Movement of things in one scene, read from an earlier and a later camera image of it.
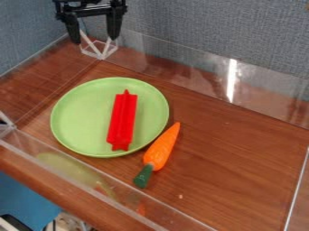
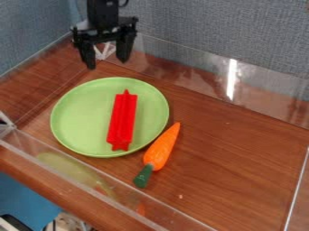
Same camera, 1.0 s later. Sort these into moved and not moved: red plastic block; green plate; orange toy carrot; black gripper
Moved: black gripper
Not moved: red plastic block; orange toy carrot; green plate
